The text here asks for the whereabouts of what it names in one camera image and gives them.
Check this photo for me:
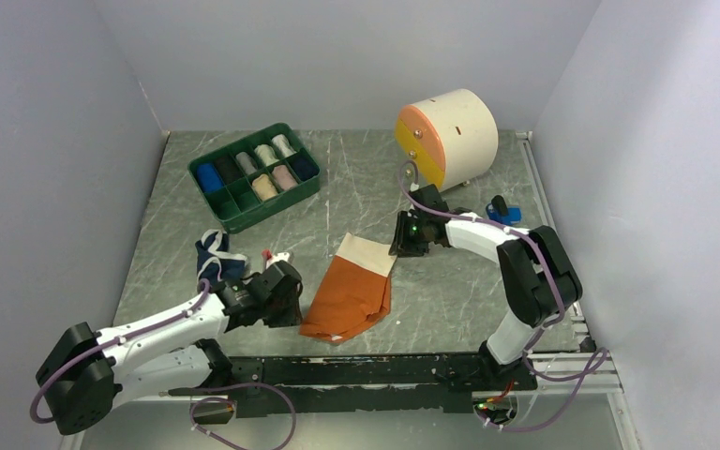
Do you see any orange cream underwear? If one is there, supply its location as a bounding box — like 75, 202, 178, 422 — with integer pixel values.
299, 233, 397, 344

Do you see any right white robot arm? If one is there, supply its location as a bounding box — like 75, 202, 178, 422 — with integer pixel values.
389, 185, 582, 389

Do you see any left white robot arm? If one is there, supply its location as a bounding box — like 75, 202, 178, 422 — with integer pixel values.
29, 261, 302, 435

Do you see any navy white crumpled underwear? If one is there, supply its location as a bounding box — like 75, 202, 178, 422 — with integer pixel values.
194, 229, 249, 286

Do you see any beige rolled underwear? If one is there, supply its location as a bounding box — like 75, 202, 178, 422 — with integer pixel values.
251, 173, 278, 202

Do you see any pink rolled underwear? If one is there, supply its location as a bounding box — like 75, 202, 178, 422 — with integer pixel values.
272, 164, 298, 191

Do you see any grey rolled underwear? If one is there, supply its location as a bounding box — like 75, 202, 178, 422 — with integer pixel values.
235, 152, 258, 175

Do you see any navy rolled underwear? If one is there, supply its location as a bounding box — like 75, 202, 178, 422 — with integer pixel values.
289, 155, 320, 182

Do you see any blue rolled underwear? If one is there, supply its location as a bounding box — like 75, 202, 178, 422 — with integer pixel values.
195, 162, 224, 193

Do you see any black rolled underwear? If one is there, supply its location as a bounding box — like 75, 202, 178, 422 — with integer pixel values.
213, 155, 245, 186

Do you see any cream rolled underwear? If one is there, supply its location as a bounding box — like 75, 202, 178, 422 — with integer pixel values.
254, 144, 279, 167

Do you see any white rolled underwear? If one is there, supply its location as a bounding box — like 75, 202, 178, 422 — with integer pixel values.
271, 134, 298, 159

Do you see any blue black hand tool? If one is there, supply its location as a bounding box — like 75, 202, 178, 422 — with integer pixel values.
486, 195, 522, 226

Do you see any round cream drawer cabinet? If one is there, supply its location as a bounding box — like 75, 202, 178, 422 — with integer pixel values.
394, 88, 499, 191

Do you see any green divided storage tray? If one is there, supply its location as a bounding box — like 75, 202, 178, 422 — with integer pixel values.
187, 123, 323, 233

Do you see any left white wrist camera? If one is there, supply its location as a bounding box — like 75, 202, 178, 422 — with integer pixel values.
262, 249, 293, 270

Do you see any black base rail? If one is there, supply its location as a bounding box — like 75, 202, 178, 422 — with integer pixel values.
168, 352, 537, 418

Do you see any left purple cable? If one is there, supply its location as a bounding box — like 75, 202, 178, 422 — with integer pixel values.
29, 279, 298, 450

